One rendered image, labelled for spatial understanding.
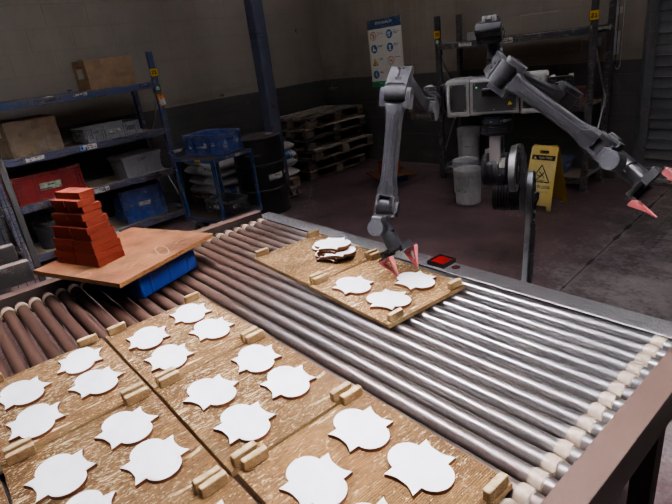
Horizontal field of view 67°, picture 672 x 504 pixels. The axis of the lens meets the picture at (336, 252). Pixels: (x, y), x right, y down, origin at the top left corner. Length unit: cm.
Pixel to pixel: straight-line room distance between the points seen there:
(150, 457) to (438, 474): 61
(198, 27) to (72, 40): 159
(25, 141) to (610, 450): 546
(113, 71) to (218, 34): 193
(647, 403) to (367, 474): 60
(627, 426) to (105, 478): 107
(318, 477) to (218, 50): 675
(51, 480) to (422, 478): 77
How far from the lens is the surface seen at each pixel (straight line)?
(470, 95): 227
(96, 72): 599
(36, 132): 586
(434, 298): 165
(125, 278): 195
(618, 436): 118
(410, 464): 108
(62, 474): 130
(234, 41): 761
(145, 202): 622
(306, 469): 109
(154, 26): 704
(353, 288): 173
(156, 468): 121
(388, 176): 177
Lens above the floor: 171
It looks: 22 degrees down
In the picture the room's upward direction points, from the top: 7 degrees counter-clockwise
